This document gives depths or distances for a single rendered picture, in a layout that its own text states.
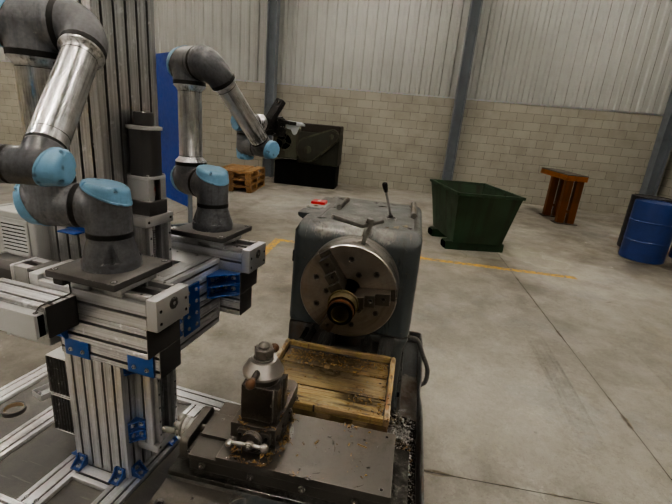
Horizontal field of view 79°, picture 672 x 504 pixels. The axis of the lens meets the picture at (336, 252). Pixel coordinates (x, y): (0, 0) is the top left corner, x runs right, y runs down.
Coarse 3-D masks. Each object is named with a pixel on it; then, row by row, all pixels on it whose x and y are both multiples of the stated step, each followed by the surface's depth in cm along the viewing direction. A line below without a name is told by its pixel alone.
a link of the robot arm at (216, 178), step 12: (204, 168) 150; (216, 168) 154; (192, 180) 153; (204, 180) 149; (216, 180) 149; (228, 180) 155; (192, 192) 156; (204, 192) 150; (216, 192) 151; (228, 192) 157; (204, 204) 152; (216, 204) 152
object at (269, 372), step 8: (248, 360) 79; (248, 368) 77; (256, 368) 77; (264, 368) 77; (272, 368) 77; (280, 368) 79; (248, 376) 77; (264, 376) 76; (272, 376) 77; (280, 376) 78
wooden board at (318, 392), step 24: (288, 360) 126; (336, 360) 128; (360, 360) 130; (384, 360) 129; (312, 384) 116; (336, 384) 117; (360, 384) 118; (384, 384) 119; (312, 408) 105; (336, 408) 104; (360, 408) 108; (384, 408) 109
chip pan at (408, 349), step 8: (408, 344) 211; (416, 344) 212; (408, 352) 203; (416, 352) 204; (408, 360) 196; (416, 360) 197; (408, 368) 190; (416, 368) 190; (408, 376) 184; (416, 376) 184; (408, 384) 178; (416, 384) 179; (408, 392) 173; (416, 392) 173; (400, 400) 167; (408, 400) 168; (416, 400) 168; (400, 408) 162; (408, 408) 163; (416, 408) 163; (408, 416) 158; (416, 416) 159; (416, 424) 154
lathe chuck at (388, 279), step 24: (336, 240) 135; (360, 240) 133; (312, 264) 131; (360, 264) 128; (384, 264) 126; (312, 288) 133; (384, 288) 128; (312, 312) 136; (360, 312) 132; (384, 312) 131
